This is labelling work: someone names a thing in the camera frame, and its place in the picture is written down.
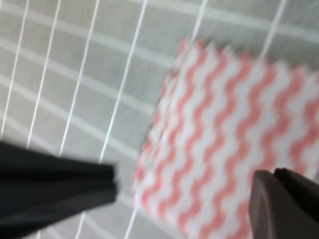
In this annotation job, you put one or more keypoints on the pink white wavy towel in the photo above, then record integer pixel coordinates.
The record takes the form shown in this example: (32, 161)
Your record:
(221, 116)

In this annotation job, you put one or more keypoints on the grey grid tablecloth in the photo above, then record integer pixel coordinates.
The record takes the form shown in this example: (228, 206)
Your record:
(82, 77)

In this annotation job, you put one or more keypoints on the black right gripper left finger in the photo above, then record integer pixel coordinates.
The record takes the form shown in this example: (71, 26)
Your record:
(38, 189)

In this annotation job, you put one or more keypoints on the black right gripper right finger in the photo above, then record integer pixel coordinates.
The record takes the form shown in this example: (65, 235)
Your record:
(283, 205)

